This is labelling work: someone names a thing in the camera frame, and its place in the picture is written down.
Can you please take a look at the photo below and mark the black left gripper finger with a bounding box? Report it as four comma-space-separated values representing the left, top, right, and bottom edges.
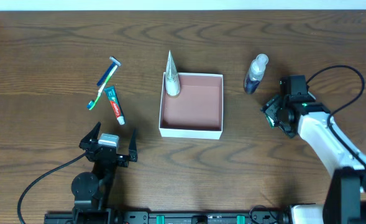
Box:
79, 122, 101, 149
128, 129, 138, 162

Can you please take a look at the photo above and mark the green white sachet packet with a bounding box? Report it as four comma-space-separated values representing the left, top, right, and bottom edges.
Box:
265, 114, 275, 128

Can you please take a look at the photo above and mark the green white toothbrush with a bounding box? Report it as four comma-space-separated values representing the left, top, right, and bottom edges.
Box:
87, 65, 118, 110

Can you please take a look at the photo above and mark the clear bottle blue liquid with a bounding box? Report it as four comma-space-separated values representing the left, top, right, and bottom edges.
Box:
244, 54, 268, 94

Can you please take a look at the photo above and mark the Colgate toothpaste tube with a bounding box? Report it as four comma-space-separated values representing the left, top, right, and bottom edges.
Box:
104, 86, 126, 125

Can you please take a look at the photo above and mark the white cream tube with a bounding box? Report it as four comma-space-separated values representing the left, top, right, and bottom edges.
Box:
165, 51, 181, 97

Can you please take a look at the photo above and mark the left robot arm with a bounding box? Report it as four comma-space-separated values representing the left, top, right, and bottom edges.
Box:
71, 123, 138, 210

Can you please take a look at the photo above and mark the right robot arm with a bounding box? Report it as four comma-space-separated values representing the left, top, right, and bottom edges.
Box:
125, 75, 366, 223

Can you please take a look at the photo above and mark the blue disposable razor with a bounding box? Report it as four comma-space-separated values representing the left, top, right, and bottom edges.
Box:
96, 56, 121, 86

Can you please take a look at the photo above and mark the white box pink interior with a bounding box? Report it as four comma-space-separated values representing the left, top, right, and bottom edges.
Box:
158, 73, 224, 140

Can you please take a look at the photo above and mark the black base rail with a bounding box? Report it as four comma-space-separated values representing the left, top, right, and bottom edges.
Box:
43, 205, 292, 224

